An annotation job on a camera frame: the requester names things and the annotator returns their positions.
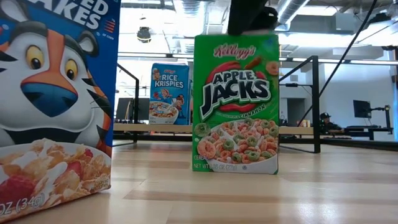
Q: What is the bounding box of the green Apple Jacks cereal box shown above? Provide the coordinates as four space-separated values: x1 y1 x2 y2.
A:
192 33 280 175

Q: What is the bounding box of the blue Rice Krispies cereal box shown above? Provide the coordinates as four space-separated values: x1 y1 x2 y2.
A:
148 62 191 126

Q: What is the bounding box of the black monitor on arm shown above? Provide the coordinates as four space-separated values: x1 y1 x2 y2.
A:
353 100 371 118

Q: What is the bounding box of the blue Frosted Flakes cereal box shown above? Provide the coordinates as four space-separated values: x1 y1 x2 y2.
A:
0 0 122 223

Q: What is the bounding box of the black ceiling dome fixture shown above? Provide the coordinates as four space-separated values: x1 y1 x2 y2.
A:
136 26 152 44

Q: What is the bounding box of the long ceiling light strip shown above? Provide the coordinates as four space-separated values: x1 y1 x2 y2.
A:
118 52 398 66

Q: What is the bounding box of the person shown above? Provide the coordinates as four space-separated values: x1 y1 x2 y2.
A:
319 111 345 135

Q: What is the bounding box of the black desk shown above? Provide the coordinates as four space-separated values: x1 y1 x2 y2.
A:
341 124 394 141

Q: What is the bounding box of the black monitor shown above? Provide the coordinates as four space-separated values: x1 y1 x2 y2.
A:
115 97 150 123

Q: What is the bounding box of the silver ventilation duct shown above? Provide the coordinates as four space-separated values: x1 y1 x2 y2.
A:
275 0 312 26

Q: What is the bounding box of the long black cable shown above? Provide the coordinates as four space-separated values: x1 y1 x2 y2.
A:
297 0 379 127

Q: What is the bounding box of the wooden shelf with black frame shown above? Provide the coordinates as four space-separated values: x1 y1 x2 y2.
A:
112 55 321 154

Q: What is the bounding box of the black table frame rail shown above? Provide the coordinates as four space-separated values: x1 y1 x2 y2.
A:
112 133 398 152

